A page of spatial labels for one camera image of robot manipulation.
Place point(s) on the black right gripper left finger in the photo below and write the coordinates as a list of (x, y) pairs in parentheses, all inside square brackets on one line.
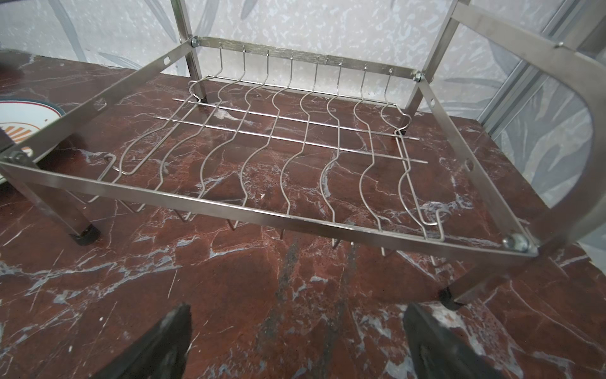
[(160, 353)]

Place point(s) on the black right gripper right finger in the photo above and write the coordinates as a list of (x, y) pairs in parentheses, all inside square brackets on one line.
[(437, 352)]

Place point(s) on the stainless steel dish rack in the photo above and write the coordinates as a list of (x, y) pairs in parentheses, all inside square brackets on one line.
[(580, 212)]

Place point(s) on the small orange sunburst plate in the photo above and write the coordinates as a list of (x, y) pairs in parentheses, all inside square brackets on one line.
[(22, 118)]

